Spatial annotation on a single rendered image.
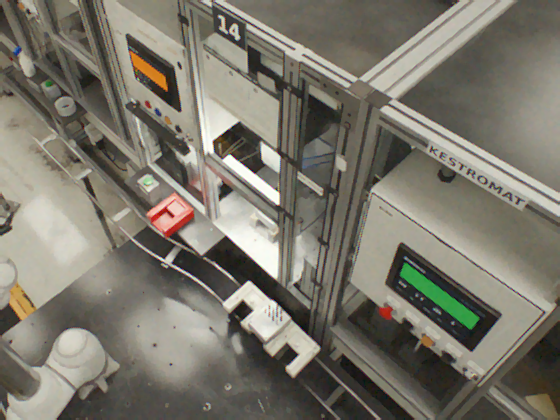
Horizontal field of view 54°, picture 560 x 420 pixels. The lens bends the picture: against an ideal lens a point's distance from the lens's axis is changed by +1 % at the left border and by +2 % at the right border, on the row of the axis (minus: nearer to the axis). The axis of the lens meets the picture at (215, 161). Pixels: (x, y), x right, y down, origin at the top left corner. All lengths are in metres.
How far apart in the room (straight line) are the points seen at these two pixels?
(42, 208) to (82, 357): 1.76
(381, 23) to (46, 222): 2.71
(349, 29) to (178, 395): 1.51
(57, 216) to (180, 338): 1.58
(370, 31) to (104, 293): 1.63
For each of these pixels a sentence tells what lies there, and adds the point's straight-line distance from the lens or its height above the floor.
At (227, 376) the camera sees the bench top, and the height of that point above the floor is 0.68.
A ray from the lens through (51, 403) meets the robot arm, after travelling 2.13.
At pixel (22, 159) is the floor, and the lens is 4.06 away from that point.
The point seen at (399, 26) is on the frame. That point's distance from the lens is 1.42.
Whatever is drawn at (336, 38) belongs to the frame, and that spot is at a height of 2.01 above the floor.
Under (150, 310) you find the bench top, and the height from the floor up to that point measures 0.68.
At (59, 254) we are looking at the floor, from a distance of 3.49.
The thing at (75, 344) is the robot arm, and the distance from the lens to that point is 2.13.
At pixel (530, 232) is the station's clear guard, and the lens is 1.19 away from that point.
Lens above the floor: 2.84
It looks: 50 degrees down
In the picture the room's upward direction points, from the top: 6 degrees counter-clockwise
